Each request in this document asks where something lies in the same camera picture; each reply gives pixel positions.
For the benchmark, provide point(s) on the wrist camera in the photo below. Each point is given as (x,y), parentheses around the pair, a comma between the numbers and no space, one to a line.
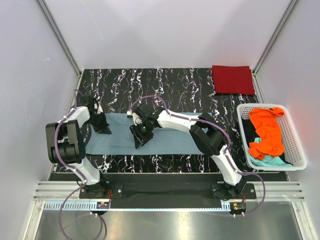
(98,108)
(137,120)

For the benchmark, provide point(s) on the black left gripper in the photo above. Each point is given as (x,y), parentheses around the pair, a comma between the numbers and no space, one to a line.
(104,128)

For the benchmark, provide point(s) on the right aluminium corner post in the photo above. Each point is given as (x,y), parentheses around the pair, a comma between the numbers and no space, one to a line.
(276,34)

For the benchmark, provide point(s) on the left aluminium corner post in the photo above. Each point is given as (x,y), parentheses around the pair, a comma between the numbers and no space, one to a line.
(58,35)

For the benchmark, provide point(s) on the orange t-shirt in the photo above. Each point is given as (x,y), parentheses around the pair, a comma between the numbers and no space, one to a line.
(267,128)

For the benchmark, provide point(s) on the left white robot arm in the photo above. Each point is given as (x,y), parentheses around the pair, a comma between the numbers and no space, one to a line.
(66,147)

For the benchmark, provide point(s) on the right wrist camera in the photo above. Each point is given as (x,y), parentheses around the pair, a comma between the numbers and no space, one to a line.
(137,120)

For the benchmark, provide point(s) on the aluminium corner post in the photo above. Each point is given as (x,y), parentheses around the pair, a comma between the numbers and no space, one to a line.
(58,35)
(276,34)

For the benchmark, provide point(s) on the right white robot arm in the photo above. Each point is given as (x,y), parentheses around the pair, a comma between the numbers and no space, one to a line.
(209,138)

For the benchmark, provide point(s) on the folded red t-shirt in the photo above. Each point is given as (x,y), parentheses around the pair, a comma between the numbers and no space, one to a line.
(233,80)

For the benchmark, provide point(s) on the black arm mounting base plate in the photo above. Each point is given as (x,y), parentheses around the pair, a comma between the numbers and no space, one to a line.
(169,191)

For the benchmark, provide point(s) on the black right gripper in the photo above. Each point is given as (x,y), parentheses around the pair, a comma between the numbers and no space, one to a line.
(138,143)

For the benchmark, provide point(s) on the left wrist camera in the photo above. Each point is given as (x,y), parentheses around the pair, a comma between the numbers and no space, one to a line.
(98,108)

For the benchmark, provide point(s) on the white plastic laundry basket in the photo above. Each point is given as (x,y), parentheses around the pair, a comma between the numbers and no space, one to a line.
(293,150)

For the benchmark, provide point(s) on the aluminium frame rail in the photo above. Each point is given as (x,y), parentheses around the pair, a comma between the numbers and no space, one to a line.
(283,191)

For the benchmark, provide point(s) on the black garment in basket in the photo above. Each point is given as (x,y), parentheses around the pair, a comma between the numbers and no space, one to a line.
(249,131)

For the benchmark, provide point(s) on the teal t-shirt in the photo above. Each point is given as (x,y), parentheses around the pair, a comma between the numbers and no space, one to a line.
(267,161)

